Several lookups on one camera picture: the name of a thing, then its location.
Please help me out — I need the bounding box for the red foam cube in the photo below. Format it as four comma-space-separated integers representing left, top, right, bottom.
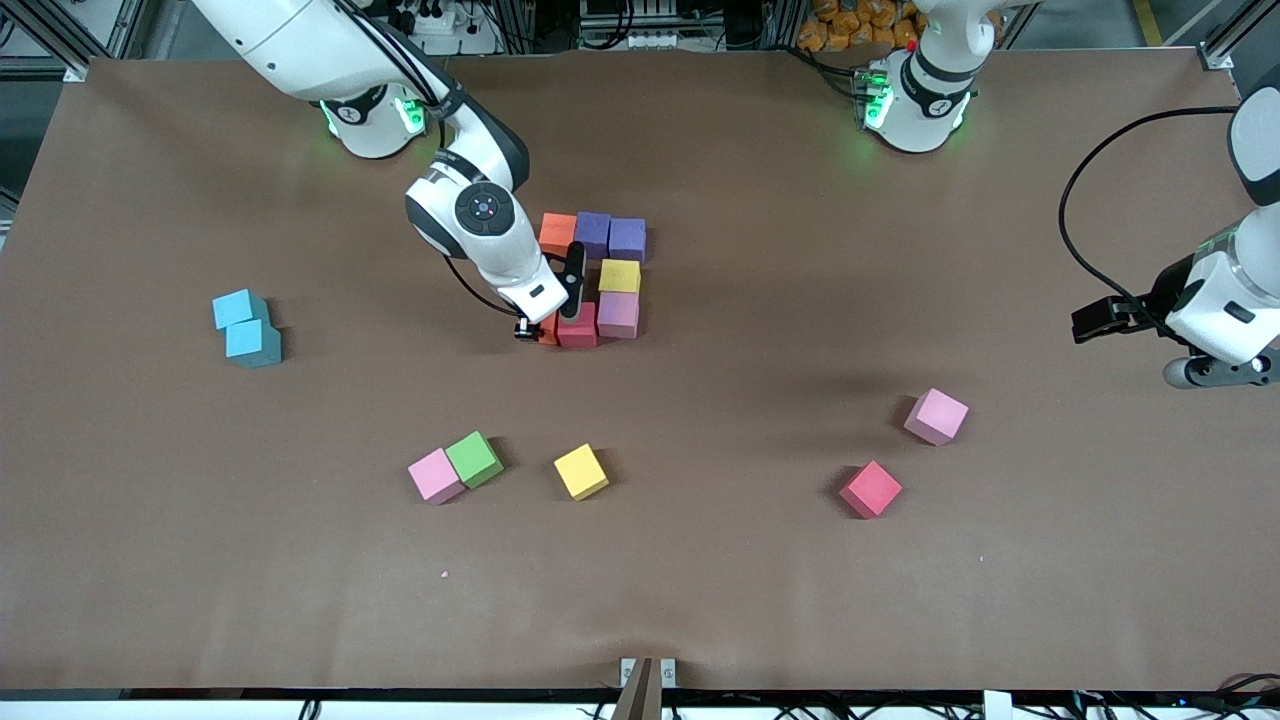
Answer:
839, 460, 904, 520
556, 302, 599, 349

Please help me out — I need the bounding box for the pink foam cube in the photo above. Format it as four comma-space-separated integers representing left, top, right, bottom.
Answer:
904, 388, 970, 447
597, 291, 641, 340
407, 447, 467, 506

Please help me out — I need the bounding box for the purple foam cube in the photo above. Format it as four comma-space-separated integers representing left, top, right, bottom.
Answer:
574, 211, 612, 261
608, 217, 648, 264

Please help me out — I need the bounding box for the green foam cube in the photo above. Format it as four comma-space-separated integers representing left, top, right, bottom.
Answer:
445, 430, 505, 490

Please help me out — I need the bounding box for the cyan foam cube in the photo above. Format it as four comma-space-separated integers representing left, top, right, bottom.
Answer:
212, 289, 271, 331
224, 318, 283, 369

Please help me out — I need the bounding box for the table cover sheet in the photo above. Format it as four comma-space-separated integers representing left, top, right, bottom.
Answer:
0, 48, 1280, 693

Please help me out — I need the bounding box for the pile of orange items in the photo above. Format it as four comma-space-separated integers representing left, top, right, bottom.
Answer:
797, 0, 926, 54

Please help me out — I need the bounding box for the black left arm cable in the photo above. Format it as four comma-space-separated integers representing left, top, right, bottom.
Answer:
1057, 105, 1241, 331

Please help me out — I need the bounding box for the aluminium frame profile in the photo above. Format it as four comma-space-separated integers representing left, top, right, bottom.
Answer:
0, 0, 151, 83
1195, 0, 1280, 73

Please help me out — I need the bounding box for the camera mount pole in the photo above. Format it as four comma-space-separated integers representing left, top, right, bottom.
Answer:
610, 658, 656, 720

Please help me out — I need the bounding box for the black cable bundle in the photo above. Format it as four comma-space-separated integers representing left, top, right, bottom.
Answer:
1185, 672, 1280, 716

